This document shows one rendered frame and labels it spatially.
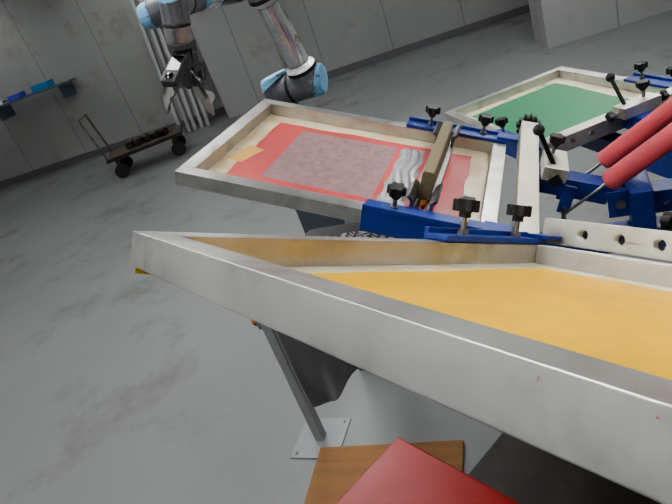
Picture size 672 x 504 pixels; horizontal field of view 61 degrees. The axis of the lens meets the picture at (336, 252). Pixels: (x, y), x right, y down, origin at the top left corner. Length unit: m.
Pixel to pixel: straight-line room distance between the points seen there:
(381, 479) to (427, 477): 0.07
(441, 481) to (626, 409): 0.59
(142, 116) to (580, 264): 10.43
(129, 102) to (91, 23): 1.39
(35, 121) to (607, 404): 11.99
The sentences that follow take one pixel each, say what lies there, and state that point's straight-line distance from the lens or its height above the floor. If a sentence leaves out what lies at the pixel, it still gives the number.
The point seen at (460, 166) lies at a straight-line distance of 1.68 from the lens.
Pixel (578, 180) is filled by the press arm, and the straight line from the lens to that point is 1.54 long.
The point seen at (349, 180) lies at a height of 1.23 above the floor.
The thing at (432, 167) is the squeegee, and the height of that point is 1.24.
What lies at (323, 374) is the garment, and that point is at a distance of 1.80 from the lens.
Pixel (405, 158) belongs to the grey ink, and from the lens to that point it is 1.67.
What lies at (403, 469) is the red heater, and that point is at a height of 1.11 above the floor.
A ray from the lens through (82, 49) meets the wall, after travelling 11.31.
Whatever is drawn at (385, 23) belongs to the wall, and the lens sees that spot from 10.09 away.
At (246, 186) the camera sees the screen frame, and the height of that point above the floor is 1.34.
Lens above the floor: 1.74
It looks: 26 degrees down
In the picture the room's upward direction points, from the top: 21 degrees counter-clockwise
